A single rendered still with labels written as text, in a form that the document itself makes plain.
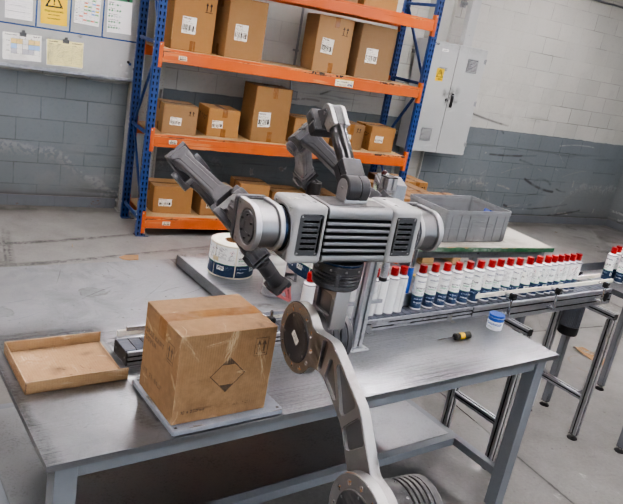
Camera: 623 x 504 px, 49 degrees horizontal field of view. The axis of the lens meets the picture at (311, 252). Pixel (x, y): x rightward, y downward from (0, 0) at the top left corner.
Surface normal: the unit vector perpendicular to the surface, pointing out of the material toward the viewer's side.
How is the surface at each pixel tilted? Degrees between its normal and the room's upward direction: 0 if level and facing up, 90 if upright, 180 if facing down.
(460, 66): 90
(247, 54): 90
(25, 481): 0
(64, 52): 90
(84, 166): 90
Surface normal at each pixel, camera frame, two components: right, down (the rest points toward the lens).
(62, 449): 0.18, -0.94
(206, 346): 0.55, 0.34
